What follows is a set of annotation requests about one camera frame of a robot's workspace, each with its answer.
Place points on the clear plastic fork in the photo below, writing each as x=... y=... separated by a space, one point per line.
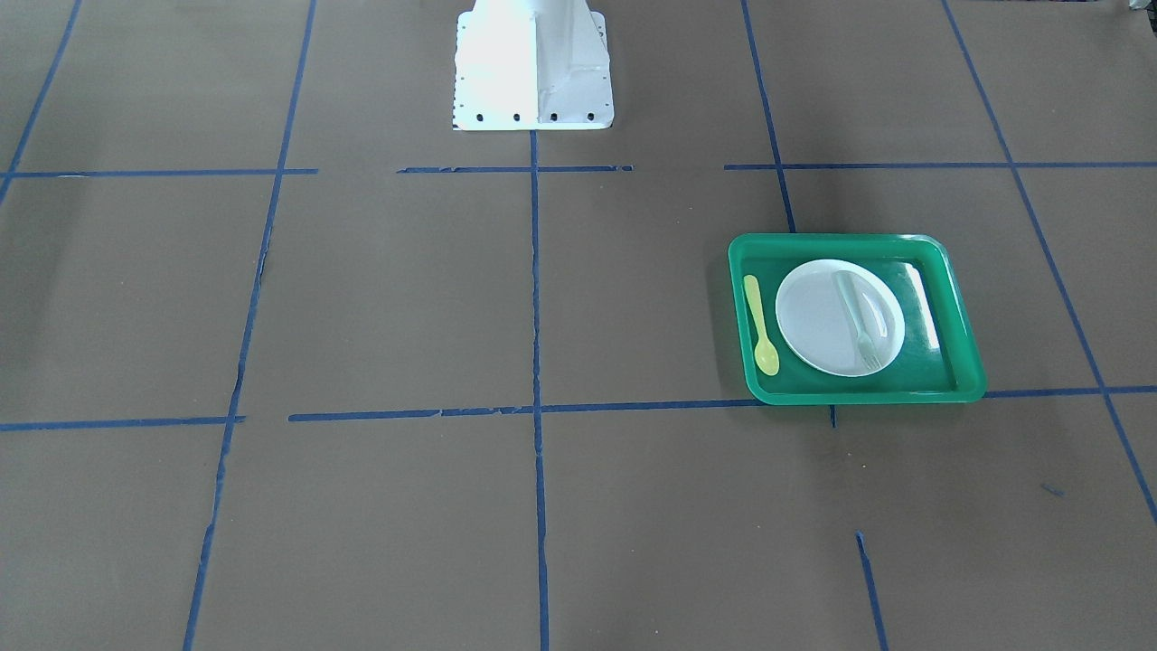
x=866 y=344

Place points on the yellow plastic spoon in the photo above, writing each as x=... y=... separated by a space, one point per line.
x=764 y=352

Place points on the green plastic tray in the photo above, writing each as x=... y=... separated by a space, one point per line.
x=940 y=360

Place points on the white round plate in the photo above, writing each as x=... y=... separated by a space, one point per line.
x=811 y=317

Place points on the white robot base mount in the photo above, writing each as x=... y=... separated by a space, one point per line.
x=524 y=65

